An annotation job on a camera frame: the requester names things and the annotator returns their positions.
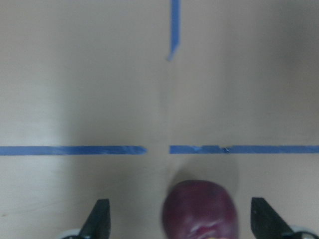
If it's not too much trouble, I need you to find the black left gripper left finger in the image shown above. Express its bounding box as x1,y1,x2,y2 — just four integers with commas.
79,199,111,239

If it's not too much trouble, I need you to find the dark purple apple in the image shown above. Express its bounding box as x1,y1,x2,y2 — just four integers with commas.
161,180,239,239

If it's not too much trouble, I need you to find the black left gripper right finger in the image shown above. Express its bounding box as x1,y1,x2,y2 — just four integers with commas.
250,197,298,239

